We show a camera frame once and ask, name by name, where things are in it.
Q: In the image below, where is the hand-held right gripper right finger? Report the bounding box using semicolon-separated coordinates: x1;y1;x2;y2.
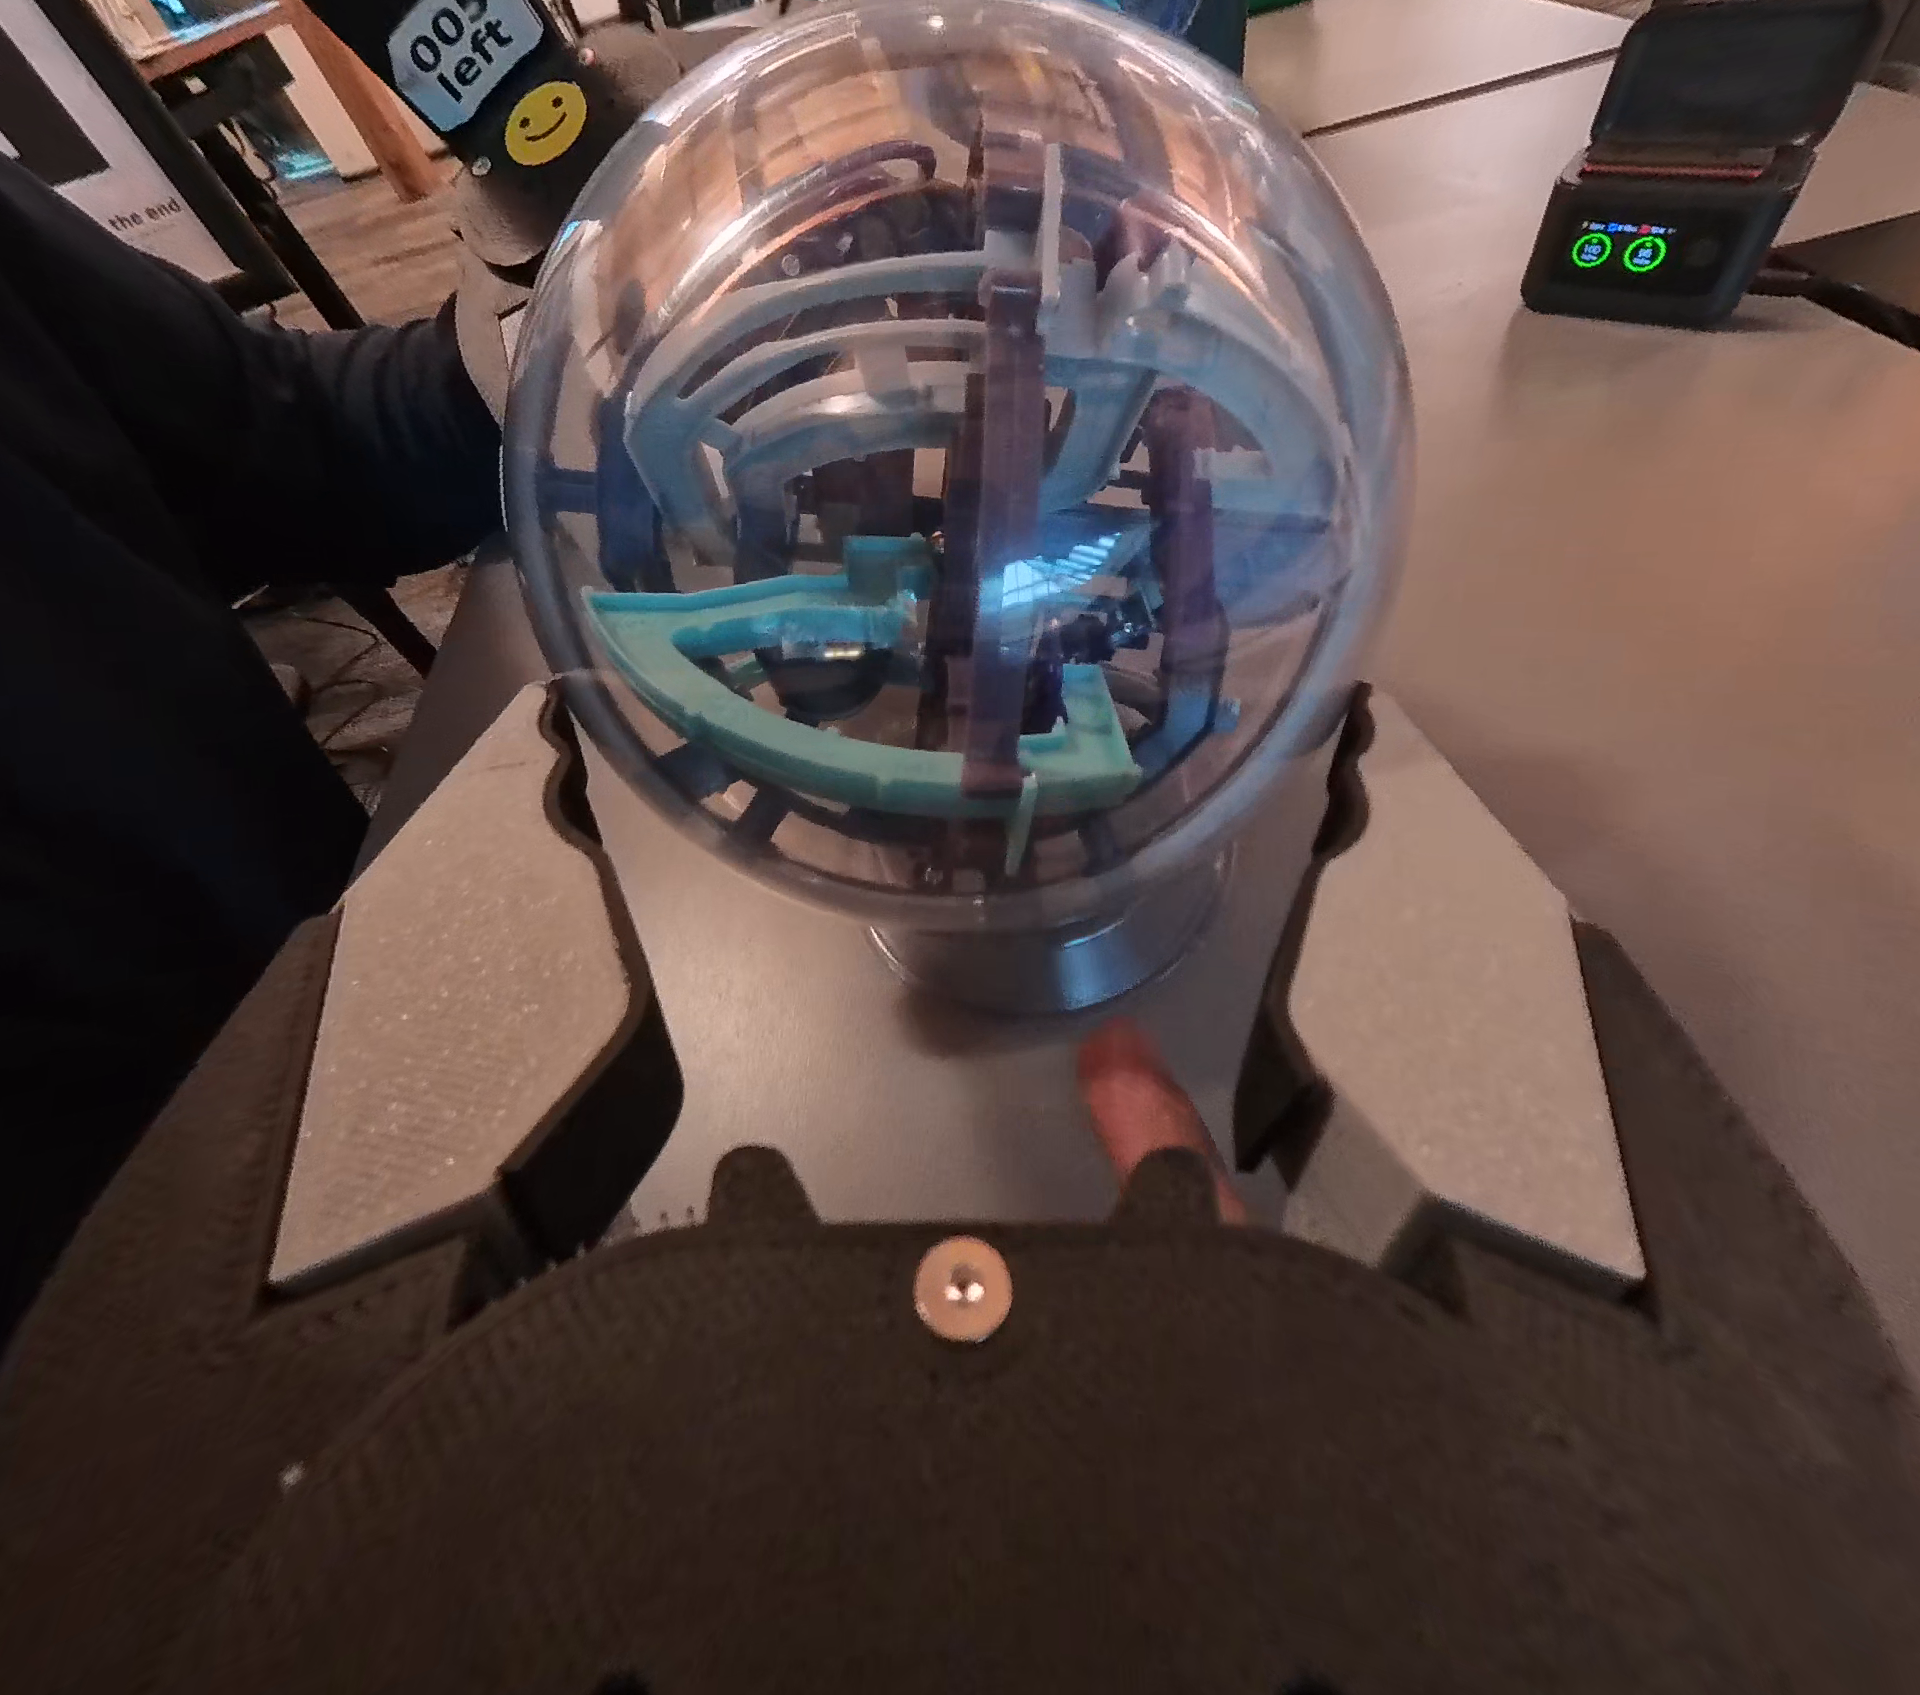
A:
1234;681;1651;1291

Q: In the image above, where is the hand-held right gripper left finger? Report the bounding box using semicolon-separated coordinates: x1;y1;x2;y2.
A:
262;680;685;1291

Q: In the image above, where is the clear ball stand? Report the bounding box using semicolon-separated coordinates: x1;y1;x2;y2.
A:
867;847;1235;1015

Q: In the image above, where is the clear plastic maze ball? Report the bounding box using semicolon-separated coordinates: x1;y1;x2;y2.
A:
499;0;1416;905

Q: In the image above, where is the person's left forearm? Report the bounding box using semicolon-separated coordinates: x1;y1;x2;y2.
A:
0;157;508;600

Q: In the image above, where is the person's right hand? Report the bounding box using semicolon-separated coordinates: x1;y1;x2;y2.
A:
1078;1018;1251;1225

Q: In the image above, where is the wooden table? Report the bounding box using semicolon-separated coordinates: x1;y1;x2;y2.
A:
142;0;447;203

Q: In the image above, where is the white sign board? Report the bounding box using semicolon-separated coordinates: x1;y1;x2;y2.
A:
0;0;249;291

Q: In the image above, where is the person's dark clothing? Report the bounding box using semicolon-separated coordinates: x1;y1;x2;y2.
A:
0;496;395;1329

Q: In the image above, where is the black device with green display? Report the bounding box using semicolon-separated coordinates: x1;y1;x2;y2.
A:
1518;0;1885;333

